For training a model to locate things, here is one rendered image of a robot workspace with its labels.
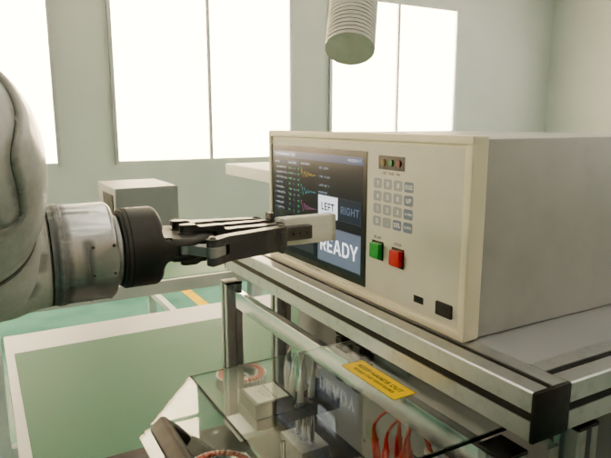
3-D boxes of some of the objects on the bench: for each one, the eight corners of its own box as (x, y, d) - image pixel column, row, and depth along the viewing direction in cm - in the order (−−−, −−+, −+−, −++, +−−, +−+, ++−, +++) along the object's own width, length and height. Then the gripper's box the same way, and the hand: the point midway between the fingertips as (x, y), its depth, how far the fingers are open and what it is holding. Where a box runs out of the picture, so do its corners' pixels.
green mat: (36, 482, 95) (36, 480, 95) (14, 354, 147) (14, 353, 147) (457, 364, 140) (457, 363, 140) (326, 299, 193) (326, 298, 193)
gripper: (104, 272, 60) (304, 247, 71) (133, 307, 48) (365, 271, 60) (99, 200, 58) (304, 187, 70) (128, 219, 47) (366, 200, 58)
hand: (305, 228), depth 63 cm, fingers closed
